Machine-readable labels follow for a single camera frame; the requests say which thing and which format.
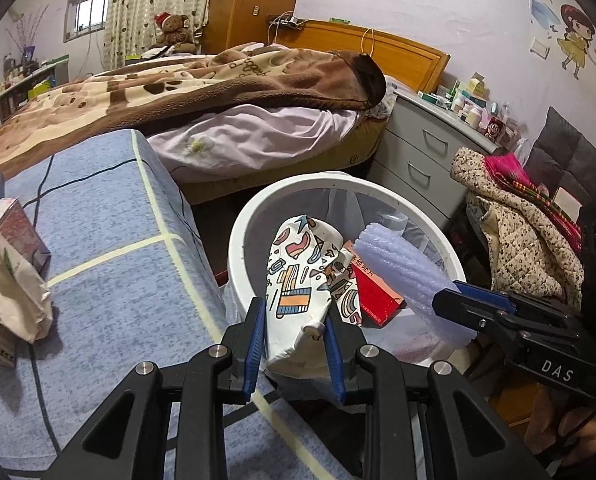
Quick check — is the orange tablet box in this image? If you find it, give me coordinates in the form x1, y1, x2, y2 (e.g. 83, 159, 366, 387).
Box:
0, 198, 52, 273

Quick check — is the power strip with chargers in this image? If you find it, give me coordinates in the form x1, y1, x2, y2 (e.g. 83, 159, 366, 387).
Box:
267, 12, 306, 28

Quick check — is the white side desk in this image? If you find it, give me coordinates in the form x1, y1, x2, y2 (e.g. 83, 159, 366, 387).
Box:
0, 55, 71, 126

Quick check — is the wooden wardrobe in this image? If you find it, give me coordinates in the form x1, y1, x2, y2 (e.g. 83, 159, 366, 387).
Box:
202, 0, 309, 55

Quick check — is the heart print curtain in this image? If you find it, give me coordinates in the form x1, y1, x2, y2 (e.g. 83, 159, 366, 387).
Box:
102, 0, 217, 68

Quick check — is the brown teddy bear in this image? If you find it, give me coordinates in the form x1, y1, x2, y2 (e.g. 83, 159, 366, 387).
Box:
154, 11, 199, 54

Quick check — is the brown paw print blanket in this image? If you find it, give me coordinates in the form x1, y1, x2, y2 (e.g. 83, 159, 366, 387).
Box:
0, 42, 387, 181

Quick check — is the vase with bare branches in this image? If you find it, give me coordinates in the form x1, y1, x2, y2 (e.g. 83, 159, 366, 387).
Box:
5, 5, 51, 61

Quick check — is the grey drawer nightstand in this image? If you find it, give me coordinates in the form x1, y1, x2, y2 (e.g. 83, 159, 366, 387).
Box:
373, 91, 509, 221

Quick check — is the floral pillow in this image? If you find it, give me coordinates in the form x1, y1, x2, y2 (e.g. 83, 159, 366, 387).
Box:
368, 77, 396, 118

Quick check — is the floral padded jacket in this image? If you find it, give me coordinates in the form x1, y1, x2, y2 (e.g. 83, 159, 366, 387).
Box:
450, 146, 586, 306

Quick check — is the patterned paper carton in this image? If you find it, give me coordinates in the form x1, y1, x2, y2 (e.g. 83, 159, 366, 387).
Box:
264, 215, 363, 378

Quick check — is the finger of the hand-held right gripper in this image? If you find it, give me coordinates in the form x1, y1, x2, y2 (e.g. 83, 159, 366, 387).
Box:
450, 279, 581, 323
432, 287, 584, 341

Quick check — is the white trash bin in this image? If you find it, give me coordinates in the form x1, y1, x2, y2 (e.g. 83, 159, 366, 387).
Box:
225, 171, 471, 381

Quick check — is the dark patterned small box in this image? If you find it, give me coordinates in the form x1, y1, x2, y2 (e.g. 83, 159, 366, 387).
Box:
0, 320, 17, 367

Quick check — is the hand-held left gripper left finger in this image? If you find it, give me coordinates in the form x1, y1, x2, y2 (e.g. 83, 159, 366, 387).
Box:
42, 297, 267, 480

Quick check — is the clear bin liner bag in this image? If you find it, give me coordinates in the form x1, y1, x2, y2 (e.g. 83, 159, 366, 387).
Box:
323, 185, 459, 366

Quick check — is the cartoon wall sticker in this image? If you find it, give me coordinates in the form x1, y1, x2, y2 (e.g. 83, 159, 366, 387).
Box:
500, 0, 596, 111

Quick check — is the person's right hand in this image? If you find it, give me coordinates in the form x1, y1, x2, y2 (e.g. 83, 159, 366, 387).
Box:
525, 395, 596, 468

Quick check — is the wooden headboard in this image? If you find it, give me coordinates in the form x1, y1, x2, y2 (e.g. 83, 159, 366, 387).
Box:
273, 19, 451, 93

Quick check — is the orange medicine box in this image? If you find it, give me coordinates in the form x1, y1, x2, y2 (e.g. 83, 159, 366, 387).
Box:
345, 240, 406, 328

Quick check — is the purple foam fruit net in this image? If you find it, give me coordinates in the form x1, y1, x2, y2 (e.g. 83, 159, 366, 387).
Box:
354, 223, 479, 348

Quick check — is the dark grey chair cushion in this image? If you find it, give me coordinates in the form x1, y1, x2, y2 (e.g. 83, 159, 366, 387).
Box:
523, 106, 596, 221

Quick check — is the row of toiletry bottles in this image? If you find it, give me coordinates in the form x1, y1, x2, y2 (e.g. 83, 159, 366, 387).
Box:
0, 57, 38, 83

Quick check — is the barred window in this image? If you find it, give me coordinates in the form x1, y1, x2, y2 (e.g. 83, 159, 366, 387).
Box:
64, 0, 111, 43

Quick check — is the group of medicine bottles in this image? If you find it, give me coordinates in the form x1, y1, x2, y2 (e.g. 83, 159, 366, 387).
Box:
418, 72, 526, 148

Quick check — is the pink plaid cloth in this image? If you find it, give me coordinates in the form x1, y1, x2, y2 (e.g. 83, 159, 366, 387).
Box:
483, 152, 584, 241

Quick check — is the lilac bed sheet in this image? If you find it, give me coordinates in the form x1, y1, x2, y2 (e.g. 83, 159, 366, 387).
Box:
145, 105, 363, 184

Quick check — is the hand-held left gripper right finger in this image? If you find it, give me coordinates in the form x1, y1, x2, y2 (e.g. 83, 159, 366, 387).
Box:
324, 310, 549, 480

